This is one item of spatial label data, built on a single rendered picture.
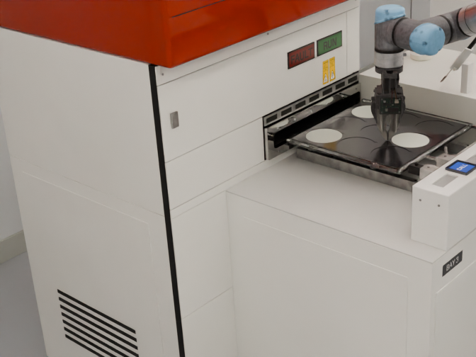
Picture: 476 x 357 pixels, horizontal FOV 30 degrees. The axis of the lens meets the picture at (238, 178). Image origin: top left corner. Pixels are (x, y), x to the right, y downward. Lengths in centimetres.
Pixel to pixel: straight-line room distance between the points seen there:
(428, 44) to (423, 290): 58
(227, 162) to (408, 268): 58
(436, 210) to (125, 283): 93
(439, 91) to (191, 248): 84
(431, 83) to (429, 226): 69
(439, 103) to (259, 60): 57
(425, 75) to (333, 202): 62
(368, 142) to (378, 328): 52
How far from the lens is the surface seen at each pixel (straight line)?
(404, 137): 244
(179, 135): 218
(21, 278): 372
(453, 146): 254
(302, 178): 240
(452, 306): 218
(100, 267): 257
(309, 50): 250
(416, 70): 276
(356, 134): 246
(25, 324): 343
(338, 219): 219
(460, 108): 258
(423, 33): 218
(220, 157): 231
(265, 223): 230
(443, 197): 201
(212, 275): 242
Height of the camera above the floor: 186
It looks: 25 degrees down
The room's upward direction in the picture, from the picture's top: 4 degrees counter-clockwise
